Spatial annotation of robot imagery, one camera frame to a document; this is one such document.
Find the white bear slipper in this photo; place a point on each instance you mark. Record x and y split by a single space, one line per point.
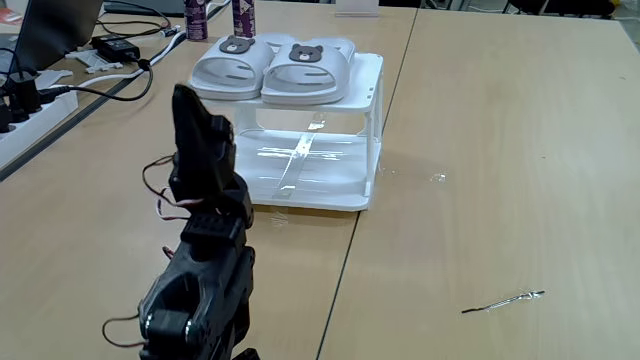
235 65
305 70

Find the white two-tier plastic box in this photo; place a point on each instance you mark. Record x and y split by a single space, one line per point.
320 185

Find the purple drink can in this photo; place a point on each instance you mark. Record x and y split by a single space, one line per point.
196 22
244 20

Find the black power adapter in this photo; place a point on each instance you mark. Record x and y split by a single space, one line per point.
116 48

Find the white printed plastic part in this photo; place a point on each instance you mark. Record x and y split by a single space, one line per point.
95 61

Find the black flat device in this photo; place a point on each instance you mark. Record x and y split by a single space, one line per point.
145 7

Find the flat white plastic piece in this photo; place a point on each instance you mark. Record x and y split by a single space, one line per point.
52 79

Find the white power strip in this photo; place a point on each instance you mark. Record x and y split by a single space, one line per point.
30 130

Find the dark laptop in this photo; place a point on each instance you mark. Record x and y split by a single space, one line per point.
55 30

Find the black plug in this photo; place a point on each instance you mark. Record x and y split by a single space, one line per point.
6 117
22 95

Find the red flat object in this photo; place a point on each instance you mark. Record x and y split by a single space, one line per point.
10 16

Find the clear plastic scrap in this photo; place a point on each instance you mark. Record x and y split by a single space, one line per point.
438 177

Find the thin metal rod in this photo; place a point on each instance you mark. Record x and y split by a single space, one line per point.
502 301

